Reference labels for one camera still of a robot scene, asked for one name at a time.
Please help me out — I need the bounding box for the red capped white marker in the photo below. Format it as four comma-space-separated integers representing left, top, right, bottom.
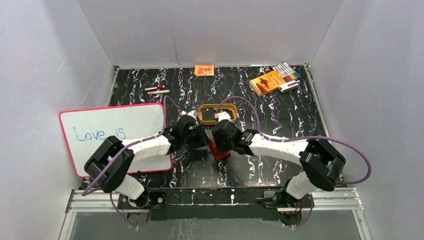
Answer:
144, 85, 165, 92

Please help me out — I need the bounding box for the pack of coloured markers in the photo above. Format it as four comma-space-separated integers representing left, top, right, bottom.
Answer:
272, 61, 300, 82

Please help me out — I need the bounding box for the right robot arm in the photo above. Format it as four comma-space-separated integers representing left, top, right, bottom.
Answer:
212, 112, 346, 207

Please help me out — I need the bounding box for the orange yellow book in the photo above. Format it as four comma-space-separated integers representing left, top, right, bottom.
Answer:
248, 70, 287, 97

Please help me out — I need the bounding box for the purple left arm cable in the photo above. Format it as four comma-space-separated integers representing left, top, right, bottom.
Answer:
81, 95, 185, 229

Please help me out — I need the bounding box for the tan oval tray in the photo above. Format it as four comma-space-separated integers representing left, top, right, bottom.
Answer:
198, 103, 238, 126

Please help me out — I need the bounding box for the pink framed whiteboard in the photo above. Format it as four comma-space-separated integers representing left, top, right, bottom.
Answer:
59, 103, 164, 178

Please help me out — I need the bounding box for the orange capped white marker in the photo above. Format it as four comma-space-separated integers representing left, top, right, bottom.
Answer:
147, 90, 171, 95

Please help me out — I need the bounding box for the red leather card holder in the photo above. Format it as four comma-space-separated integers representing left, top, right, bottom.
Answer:
209, 138, 231, 161

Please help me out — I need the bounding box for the white stapler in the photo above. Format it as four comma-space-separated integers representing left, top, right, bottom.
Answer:
278, 80, 299, 93

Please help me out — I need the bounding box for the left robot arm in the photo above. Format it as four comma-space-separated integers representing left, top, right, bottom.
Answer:
82, 110, 199, 208

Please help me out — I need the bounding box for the small orange spiral notepad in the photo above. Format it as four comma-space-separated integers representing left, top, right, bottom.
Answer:
194, 64, 215, 77

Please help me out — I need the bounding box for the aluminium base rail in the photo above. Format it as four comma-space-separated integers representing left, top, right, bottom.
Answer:
59, 187, 372, 240

